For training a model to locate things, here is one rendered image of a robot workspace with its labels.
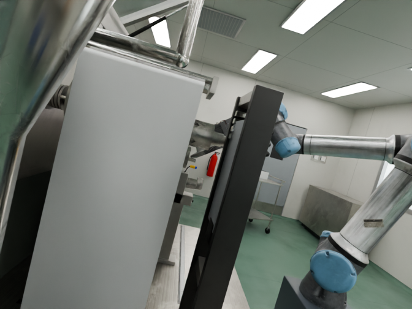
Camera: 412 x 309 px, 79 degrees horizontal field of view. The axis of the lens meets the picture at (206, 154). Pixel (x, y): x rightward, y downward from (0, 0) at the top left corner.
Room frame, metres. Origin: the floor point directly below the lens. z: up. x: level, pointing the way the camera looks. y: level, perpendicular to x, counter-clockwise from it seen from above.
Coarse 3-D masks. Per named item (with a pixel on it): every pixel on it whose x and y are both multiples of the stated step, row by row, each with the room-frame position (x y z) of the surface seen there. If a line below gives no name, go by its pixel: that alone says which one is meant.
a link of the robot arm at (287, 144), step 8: (280, 128) 0.83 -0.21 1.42; (288, 128) 0.84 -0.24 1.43; (272, 136) 0.84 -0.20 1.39; (280, 136) 0.82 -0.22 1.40; (288, 136) 0.82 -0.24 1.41; (296, 136) 0.89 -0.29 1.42; (280, 144) 0.82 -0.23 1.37; (288, 144) 0.81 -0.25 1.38; (296, 144) 0.81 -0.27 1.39; (280, 152) 0.83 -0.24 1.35; (288, 152) 0.81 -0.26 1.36; (296, 152) 0.85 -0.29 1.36
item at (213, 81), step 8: (96, 48) 0.50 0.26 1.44; (104, 48) 0.50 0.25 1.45; (112, 48) 0.50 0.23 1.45; (120, 56) 0.51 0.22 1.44; (128, 56) 0.50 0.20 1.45; (136, 56) 0.51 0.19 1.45; (152, 64) 0.51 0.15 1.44; (160, 64) 0.51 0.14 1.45; (168, 64) 0.52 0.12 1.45; (176, 72) 0.52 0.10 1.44; (184, 72) 0.52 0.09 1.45; (192, 72) 0.52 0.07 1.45; (200, 80) 0.52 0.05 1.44; (208, 80) 0.52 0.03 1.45; (216, 80) 0.52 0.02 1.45; (208, 96) 0.57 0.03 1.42
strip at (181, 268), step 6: (180, 228) 1.11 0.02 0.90; (180, 234) 1.05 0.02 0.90; (180, 240) 0.99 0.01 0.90; (180, 246) 0.93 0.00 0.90; (180, 252) 0.89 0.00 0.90; (180, 258) 0.85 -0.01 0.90; (180, 264) 0.81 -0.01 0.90; (180, 270) 0.77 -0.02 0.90; (180, 276) 0.74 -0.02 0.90; (180, 282) 0.71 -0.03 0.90; (180, 288) 0.68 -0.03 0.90; (180, 294) 0.65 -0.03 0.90; (180, 300) 0.63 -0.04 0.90
